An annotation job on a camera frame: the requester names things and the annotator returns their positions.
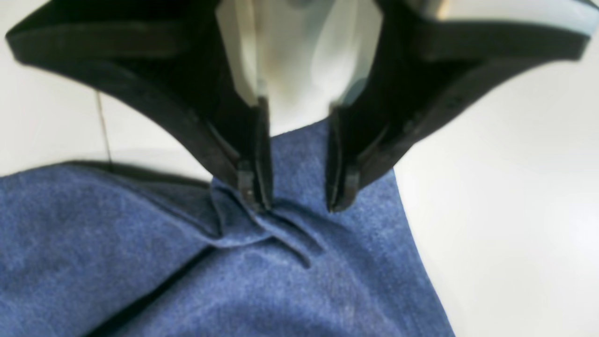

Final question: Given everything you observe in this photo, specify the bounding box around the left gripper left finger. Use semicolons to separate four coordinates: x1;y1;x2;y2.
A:
6;0;273;211

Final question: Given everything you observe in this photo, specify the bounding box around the blue t-shirt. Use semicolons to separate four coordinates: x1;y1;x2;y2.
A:
0;121;454;337

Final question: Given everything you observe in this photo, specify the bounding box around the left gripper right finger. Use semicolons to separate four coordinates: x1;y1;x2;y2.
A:
327;0;591;212

